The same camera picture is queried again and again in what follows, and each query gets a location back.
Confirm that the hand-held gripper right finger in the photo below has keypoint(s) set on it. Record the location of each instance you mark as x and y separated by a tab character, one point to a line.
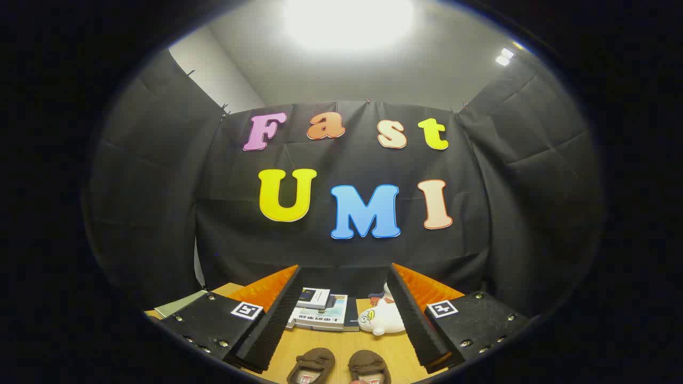
413	320

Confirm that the plain white book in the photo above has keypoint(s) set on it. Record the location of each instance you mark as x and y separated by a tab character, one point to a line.
294	320

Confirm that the black book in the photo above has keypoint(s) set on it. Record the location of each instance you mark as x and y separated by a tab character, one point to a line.
352	314

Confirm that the white seal plush toy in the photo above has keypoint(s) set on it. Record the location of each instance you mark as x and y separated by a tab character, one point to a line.
385	321

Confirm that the brown fuzzy shoe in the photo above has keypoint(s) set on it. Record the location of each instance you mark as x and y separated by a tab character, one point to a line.
368	360
315	358

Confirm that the book with landscape cover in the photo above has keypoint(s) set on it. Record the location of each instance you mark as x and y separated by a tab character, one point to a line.
331	314

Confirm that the pale green fabric storage box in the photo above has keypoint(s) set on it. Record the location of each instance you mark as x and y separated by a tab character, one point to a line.
179	305

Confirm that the small ceiling light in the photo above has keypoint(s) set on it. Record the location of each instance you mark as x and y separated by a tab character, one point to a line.
504	56

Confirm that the grey penguin plush toy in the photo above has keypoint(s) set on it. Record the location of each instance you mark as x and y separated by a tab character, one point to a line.
388	290

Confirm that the small book dark photo cover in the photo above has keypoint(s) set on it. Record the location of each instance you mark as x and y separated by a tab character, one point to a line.
314	297

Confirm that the large ceiling light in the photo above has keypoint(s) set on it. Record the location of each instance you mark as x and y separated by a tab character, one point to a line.
349	21

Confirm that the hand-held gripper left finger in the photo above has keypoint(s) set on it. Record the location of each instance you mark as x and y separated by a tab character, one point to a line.
277	325

